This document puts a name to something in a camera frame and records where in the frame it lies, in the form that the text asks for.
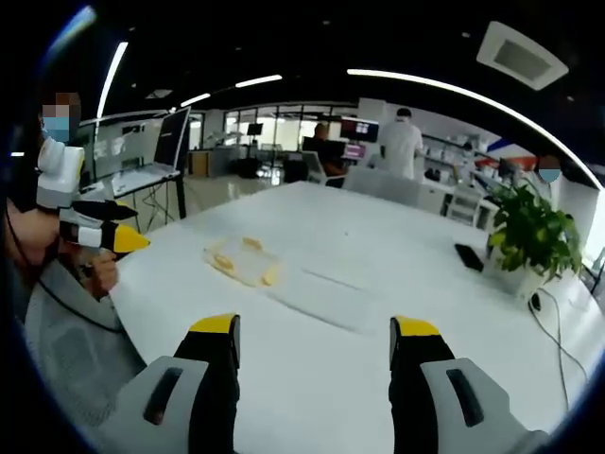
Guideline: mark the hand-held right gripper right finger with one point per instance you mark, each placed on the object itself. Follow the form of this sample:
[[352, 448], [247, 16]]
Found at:
[[425, 406]]

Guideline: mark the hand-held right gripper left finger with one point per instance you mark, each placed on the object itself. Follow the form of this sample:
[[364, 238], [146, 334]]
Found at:
[[179, 406]]

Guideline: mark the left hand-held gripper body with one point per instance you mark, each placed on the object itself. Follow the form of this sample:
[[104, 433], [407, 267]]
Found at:
[[59, 175]]

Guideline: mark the person's left hand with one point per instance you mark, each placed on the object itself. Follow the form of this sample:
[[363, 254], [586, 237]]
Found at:
[[101, 276]]

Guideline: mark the laptop on stand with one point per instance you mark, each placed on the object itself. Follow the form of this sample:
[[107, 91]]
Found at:
[[137, 182]]

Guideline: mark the blue face mask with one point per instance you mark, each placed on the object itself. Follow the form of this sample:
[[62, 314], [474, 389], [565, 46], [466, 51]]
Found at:
[[57, 130]]

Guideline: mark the dark computer monitor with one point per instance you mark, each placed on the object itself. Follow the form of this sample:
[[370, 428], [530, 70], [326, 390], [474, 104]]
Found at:
[[171, 139]]

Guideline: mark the white ceiling light strip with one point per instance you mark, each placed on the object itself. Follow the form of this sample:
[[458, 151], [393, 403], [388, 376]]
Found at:
[[472, 92], [111, 78], [195, 99], [258, 81]]

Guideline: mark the grey mesh chair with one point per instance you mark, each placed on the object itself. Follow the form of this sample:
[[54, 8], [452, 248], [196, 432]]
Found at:
[[71, 350]]

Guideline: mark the clear plastic sheet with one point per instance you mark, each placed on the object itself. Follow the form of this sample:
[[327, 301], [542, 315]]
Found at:
[[326, 300]]

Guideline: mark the black phone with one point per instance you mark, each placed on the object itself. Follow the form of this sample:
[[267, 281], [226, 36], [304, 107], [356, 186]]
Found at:
[[469, 257]]

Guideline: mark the white plant pot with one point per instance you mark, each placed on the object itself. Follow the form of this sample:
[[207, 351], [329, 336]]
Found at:
[[517, 279]]

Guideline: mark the white office chair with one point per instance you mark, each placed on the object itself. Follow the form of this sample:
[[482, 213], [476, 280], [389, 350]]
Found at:
[[383, 186], [464, 205]]

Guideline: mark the green potted plant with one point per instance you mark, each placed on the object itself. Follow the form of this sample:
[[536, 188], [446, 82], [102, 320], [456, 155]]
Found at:
[[534, 232]]

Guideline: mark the white ceiling air vent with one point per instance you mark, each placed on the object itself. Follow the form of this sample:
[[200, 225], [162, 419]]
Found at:
[[522, 56]]

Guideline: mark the wall screen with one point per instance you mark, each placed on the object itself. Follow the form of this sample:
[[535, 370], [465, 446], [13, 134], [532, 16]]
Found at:
[[360, 128]]

